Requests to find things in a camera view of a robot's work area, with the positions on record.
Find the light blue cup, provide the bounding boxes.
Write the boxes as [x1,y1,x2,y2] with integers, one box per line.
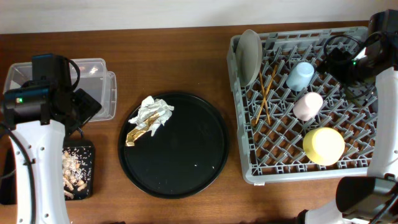
[286,62,315,91]

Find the pink cup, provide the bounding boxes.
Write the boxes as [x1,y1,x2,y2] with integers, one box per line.
[293,92,323,121]

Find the food scraps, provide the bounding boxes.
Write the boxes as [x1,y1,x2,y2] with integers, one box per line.
[62,148,91,200]

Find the wooden chopstick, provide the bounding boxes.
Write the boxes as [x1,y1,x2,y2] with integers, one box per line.
[256,71,271,124]
[261,65,278,124]

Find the gold foil wrapper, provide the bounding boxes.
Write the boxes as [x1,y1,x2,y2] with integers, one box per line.
[125,113,160,147]

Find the white napkin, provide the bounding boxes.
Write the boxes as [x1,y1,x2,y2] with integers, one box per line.
[128,96,174,136]

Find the yellow bowl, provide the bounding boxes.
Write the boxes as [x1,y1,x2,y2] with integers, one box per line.
[303,128,345,166]

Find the grey plate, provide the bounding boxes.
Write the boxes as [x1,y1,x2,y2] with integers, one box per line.
[235,29,262,87]

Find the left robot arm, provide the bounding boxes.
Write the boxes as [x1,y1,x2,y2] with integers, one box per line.
[1,54,102,223]

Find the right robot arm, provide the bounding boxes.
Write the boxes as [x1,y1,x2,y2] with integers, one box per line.
[294,9,397,223]

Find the grey dishwasher rack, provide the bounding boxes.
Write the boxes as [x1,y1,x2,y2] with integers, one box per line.
[227,27,377,185]

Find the clear plastic bin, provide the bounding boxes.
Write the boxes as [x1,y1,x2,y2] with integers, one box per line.
[3,58,117,122]

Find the black rectangular tray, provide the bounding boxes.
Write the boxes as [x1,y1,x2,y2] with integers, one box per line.
[1,139,95,205]

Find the round black tray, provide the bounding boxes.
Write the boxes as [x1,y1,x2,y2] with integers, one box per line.
[118,92,229,199]

